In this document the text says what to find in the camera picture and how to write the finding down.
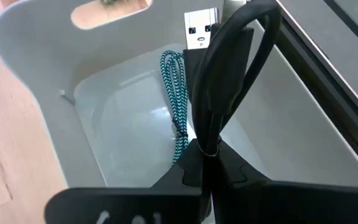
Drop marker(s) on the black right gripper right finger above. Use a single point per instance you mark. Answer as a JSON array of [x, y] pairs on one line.
[[291, 205]]

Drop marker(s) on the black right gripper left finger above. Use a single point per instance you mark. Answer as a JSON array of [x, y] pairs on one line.
[[129, 205]]

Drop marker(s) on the white plastic bin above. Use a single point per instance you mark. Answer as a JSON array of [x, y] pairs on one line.
[[129, 130]]

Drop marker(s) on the black aluminium table frame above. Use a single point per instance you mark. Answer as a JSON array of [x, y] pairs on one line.
[[322, 81]]

